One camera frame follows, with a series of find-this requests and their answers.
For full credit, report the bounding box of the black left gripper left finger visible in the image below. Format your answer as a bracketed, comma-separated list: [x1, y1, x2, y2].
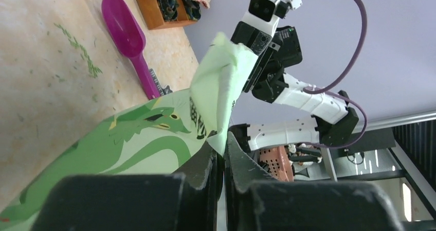
[32, 145, 218, 230]

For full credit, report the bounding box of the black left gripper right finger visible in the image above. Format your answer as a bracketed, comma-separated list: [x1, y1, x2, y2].
[225, 133, 404, 230]

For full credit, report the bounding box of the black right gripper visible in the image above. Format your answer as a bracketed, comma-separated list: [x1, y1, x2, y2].
[231, 22, 302, 103]

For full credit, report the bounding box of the purple plastic scoop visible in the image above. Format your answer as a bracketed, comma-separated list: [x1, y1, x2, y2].
[101, 0, 161, 99]

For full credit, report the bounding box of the dark patterned item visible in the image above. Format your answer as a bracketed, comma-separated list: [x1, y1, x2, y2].
[182, 0, 201, 21]
[157, 0, 179, 22]

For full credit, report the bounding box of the green cat litter bag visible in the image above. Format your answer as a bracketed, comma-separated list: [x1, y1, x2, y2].
[1, 33, 265, 230]

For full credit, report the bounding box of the spilled green litter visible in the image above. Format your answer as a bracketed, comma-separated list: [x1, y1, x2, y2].
[54, 23, 102, 78]

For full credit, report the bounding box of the wooden tray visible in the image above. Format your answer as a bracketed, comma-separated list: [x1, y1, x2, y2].
[136, 0, 197, 30]

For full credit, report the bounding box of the dark patterned item left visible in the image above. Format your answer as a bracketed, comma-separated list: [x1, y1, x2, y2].
[157, 0, 179, 22]

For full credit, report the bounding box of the dark patterned item right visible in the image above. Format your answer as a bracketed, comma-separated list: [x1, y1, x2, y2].
[182, 0, 201, 21]

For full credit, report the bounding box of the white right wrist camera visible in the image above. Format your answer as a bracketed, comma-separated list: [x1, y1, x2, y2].
[242, 0, 302, 36]

